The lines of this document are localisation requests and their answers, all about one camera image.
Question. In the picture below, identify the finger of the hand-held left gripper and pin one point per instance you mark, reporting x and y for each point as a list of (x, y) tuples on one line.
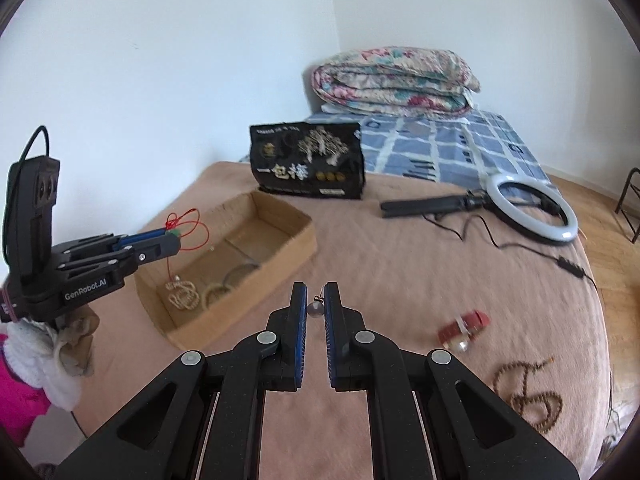
[(150, 235), (157, 249)]

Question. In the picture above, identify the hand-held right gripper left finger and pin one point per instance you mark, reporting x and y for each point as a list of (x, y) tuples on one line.
[(301, 320)]

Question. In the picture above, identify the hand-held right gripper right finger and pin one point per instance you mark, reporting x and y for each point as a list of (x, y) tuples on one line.
[(330, 320)]

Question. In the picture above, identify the small silver pendant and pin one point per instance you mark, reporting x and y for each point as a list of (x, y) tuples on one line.
[(316, 308)]

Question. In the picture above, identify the cardboard box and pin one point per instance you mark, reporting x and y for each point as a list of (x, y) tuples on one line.
[(240, 305)]

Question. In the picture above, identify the thin metal bangle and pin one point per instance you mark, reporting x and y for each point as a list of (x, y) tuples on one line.
[(227, 273)]

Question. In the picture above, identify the person's left hand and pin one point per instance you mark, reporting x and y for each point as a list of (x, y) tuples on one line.
[(75, 340)]

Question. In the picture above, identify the black folded tripod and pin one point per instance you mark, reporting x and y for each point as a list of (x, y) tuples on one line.
[(420, 206)]

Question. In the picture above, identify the black snack bag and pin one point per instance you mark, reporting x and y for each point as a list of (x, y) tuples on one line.
[(305, 170)]

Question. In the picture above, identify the blue patterned bedsheet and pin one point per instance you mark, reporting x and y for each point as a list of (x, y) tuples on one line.
[(440, 150)]

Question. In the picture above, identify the folded floral quilt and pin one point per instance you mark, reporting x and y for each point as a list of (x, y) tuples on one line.
[(395, 80)]

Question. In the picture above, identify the black metal clothes rack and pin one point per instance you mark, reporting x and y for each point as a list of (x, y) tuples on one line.
[(622, 197)]

